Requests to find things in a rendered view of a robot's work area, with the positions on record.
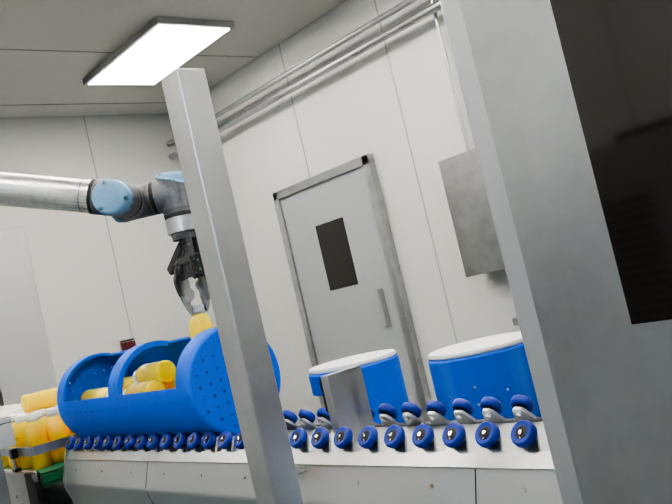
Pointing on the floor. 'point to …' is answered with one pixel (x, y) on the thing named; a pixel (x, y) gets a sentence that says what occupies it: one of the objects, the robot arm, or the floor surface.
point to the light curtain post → (231, 288)
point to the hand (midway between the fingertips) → (197, 308)
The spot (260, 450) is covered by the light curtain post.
